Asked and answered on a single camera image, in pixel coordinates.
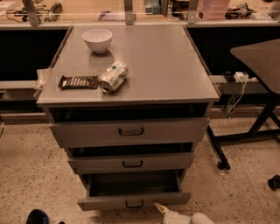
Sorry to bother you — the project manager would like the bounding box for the grey middle drawer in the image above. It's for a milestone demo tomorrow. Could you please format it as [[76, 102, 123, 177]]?
[[68, 152, 194, 174]]

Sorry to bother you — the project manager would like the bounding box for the dark blue floor object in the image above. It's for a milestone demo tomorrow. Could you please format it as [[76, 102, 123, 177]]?
[[26, 209, 49, 224]]

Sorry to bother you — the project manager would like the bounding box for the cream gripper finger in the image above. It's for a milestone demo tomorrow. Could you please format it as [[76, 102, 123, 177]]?
[[154, 202, 170, 215]]

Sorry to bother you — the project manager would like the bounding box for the crushed silver soda can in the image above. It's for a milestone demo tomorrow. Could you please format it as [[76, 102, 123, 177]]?
[[99, 61, 129, 94]]

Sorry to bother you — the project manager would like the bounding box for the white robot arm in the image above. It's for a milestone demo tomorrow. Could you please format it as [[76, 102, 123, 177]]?
[[154, 202, 215, 224]]

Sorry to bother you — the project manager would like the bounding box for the grey drawer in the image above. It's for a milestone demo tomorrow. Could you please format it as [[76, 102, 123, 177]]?
[[68, 152, 194, 174], [50, 117, 209, 148], [78, 170, 191, 211]]

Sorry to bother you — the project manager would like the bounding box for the clear plastic bag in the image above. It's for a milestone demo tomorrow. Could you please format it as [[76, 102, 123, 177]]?
[[33, 68, 49, 100]]

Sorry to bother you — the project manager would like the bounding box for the white power adapter with cables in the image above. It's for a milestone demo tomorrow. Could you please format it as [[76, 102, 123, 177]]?
[[227, 72, 256, 115]]

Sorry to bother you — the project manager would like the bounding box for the dark chocolate bar wrapper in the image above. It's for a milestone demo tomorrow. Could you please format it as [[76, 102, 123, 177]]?
[[58, 76, 99, 90]]

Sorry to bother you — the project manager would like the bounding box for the black round floor object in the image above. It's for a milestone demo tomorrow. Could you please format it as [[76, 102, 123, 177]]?
[[268, 175, 280, 191]]

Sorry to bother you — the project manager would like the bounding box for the grey metal drawer cabinet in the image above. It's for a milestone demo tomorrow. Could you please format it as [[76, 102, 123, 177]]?
[[35, 23, 220, 187]]

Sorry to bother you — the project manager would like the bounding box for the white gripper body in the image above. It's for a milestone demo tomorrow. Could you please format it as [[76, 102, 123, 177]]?
[[163, 211, 192, 224]]

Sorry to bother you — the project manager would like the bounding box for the grey top drawer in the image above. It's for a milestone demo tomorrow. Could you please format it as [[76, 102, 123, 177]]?
[[50, 117, 209, 148]]

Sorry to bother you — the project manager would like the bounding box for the grey bottom drawer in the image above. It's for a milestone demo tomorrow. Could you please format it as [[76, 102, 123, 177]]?
[[78, 170, 191, 211]]

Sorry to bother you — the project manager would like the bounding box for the pink plastic storage bin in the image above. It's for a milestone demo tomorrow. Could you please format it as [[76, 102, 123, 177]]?
[[197, 0, 230, 20]]

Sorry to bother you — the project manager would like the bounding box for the black side table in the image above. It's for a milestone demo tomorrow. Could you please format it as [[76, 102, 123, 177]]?
[[207, 39, 280, 170]]

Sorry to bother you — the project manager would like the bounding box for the white ceramic bowl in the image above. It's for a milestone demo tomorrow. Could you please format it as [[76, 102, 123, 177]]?
[[82, 29, 113, 53]]

